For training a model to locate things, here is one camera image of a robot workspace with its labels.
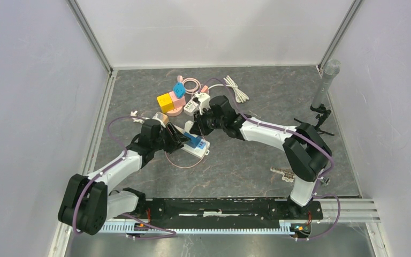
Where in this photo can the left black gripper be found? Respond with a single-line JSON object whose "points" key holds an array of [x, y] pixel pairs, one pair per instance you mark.
{"points": [[178, 138]]}

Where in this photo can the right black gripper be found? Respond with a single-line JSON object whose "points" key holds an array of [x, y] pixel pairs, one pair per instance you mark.
{"points": [[199, 128]]}

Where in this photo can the blue cube socket adapter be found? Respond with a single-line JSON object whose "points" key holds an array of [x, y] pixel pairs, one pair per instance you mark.
{"points": [[194, 140]]}

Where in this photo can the large white power strip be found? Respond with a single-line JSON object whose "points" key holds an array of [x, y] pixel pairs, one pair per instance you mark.
{"points": [[202, 149]]}

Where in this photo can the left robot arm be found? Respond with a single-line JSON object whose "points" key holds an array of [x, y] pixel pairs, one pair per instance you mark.
{"points": [[88, 201]]}

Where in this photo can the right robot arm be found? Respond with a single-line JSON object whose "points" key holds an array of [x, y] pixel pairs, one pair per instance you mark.
{"points": [[306, 152]]}

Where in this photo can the pink round socket stack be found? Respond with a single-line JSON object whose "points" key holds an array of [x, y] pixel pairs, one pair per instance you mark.
{"points": [[178, 104]]}

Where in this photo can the salmon plug on strip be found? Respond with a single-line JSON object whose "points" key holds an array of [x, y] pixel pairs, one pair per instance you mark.
{"points": [[205, 89]]}

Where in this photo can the light blue plug adapter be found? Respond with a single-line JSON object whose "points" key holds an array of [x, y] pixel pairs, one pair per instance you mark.
{"points": [[179, 90]]}

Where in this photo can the small white power strip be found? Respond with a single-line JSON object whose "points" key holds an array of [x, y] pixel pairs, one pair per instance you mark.
{"points": [[191, 107]]}

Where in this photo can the tan cube adapter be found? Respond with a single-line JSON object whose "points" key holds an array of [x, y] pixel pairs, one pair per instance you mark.
{"points": [[162, 118]]}

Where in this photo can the yellow cube adapter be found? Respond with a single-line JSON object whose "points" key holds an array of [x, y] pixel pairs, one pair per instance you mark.
{"points": [[165, 103]]}

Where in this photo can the white comb-like part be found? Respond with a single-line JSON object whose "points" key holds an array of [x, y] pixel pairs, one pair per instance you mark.
{"points": [[287, 175]]}

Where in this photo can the black microphone tripod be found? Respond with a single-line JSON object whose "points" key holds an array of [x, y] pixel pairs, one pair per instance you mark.
{"points": [[322, 115]]}

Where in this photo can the grey microphone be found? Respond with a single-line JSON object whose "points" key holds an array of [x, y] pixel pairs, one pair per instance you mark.
{"points": [[330, 70]]}

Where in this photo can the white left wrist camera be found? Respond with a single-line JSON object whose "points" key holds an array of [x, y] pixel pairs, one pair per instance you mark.
{"points": [[136, 118]]}

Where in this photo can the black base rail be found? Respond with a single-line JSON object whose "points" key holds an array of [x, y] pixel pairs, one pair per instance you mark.
{"points": [[225, 213]]}

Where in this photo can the white cable duct strip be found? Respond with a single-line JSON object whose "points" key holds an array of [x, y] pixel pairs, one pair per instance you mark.
{"points": [[135, 228]]}

